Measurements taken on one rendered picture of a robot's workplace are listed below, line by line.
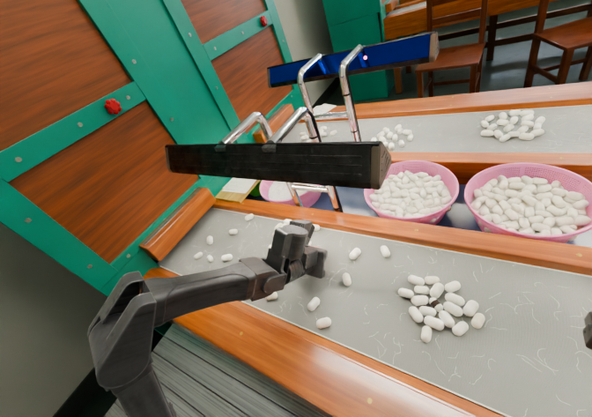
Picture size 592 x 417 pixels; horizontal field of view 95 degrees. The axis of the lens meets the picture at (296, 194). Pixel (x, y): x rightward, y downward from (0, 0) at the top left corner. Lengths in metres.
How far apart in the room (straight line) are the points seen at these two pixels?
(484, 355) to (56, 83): 1.14
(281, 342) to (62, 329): 1.41
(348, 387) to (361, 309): 0.16
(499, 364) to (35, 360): 1.85
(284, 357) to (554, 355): 0.48
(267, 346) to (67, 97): 0.82
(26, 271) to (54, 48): 1.08
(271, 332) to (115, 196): 0.63
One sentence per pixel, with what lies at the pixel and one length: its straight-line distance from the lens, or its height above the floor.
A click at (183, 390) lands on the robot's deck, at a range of 0.89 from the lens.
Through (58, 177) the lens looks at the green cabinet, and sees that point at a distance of 0.96.
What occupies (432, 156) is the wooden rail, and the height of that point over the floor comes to 0.76.
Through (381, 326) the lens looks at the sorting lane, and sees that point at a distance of 0.67.
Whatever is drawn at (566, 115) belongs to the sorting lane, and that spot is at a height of 0.74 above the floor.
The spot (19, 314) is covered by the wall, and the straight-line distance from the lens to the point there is 1.83.
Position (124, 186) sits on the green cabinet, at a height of 1.03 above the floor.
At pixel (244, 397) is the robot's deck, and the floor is 0.67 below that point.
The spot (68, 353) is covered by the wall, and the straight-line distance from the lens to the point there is 1.99.
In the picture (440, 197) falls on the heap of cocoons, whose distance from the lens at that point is 0.92.
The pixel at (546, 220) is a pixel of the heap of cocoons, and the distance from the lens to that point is 0.87.
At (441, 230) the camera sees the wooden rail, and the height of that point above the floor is 0.76.
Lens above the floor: 1.36
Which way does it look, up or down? 37 degrees down
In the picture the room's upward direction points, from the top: 23 degrees counter-clockwise
